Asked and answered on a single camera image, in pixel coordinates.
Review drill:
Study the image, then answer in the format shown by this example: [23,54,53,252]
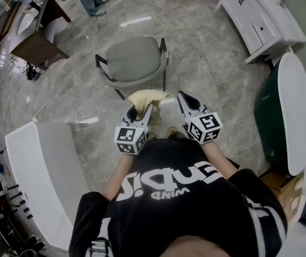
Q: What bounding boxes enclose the white cabinet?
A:
[216,0,306,64]

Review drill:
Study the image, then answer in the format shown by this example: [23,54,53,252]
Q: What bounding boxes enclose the white basin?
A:
[16,9,40,36]

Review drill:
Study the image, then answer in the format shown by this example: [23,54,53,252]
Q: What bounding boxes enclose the brown wooden desk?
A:
[9,0,72,71]

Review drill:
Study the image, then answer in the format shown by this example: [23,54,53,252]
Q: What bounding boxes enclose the grey upholstered chair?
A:
[94,36,170,101]

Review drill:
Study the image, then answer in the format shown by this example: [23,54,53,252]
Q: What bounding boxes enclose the person's right forearm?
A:
[201,141,240,182]

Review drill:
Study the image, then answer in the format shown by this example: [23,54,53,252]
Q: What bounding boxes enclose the white bathtub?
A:
[4,121,90,252]

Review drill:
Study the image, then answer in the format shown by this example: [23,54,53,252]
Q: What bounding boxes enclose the person's black printed shirt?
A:
[68,137,288,257]

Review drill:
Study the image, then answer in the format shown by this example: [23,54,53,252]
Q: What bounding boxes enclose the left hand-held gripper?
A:
[114,103,155,155]

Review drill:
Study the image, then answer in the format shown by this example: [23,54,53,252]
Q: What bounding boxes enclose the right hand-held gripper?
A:
[177,90,224,146]

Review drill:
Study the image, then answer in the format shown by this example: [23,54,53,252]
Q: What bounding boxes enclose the white cable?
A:
[32,104,56,123]

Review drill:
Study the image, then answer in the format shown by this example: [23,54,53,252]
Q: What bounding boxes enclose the person's left forearm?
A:
[101,149,139,202]

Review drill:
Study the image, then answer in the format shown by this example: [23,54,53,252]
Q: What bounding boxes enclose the cream clothing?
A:
[127,89,169,126]

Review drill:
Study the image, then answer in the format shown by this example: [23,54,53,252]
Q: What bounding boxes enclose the cardboard box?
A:
[259,170,305,226]

